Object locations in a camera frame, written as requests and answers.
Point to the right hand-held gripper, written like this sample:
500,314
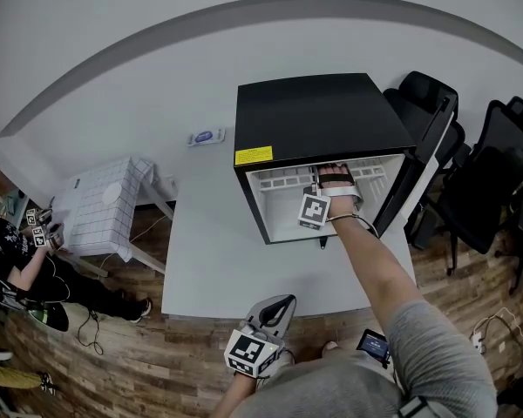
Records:
311,211

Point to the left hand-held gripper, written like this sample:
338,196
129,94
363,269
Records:
246,350

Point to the white wire fridge shelf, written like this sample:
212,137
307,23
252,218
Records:
283,175

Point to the person's left forearm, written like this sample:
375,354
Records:
235,396

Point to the person's right forearm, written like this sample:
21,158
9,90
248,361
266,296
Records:
375,268

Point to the black mini fridge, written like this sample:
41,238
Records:
314,111

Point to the person's right hand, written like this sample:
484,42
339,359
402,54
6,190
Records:
335,169

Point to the thin wrist band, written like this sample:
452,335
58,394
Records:
344,217

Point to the person's foot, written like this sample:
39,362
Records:
330,347

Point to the black phone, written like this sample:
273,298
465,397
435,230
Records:
372,345

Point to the small white table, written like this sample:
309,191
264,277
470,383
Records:
152,259

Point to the white wet wipes packet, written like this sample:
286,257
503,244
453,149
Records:
205,136

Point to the black mesh office chair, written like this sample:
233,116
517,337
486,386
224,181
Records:
492,181

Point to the person's grey shirt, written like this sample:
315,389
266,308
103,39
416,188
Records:
440,364

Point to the white checked tablecloth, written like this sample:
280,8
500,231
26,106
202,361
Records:
100,224

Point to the white round plate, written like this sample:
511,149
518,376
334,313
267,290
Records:
112,195

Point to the white power strip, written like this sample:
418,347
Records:
477,341

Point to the pale green table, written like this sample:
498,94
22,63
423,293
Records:
15,207

